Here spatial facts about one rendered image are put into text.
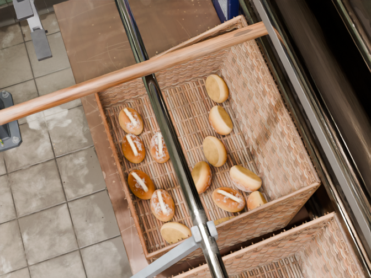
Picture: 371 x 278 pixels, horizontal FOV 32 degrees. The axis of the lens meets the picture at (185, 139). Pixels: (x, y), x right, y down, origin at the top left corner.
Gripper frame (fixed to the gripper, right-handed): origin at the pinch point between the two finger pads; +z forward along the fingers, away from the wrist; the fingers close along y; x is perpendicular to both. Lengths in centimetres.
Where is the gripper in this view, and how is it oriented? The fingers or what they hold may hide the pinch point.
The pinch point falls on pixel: (34, 34)
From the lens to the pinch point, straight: 129.0
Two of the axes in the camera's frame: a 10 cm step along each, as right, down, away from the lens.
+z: 3.2, 8.4, -4.3
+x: -9.5, 3.1, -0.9
